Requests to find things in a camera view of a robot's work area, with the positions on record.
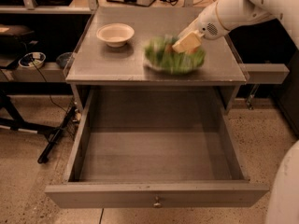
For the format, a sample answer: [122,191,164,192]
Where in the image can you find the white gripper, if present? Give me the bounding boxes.
[172,2,229,53]

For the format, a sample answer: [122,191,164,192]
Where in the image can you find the green rice chip bag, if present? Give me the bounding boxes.
[144,36,206,75]

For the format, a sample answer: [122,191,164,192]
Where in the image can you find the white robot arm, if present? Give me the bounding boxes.
[172,0,299,53]

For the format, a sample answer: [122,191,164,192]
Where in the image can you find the grey cabinet with counter top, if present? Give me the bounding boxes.
[66,7,246,105]

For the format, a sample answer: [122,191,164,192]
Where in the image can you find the open grey top drawer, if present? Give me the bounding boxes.
[45,88,268,208]

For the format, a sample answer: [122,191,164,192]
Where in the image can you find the metal drawer knob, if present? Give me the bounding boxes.
[153,196,163,208]

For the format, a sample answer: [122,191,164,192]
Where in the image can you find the white paper bowl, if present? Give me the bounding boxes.
[96,23,135,48]

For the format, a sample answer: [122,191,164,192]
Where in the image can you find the dark small bowl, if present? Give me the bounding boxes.
[56,52,73,68]

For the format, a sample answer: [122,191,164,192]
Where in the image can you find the white bowl with items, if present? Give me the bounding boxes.
[18,51,46,69]

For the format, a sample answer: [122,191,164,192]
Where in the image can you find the black stand legs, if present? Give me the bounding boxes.
[0,91,76,164]

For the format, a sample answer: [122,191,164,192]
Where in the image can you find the black cable on floor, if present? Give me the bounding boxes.
[29,56,71,115]

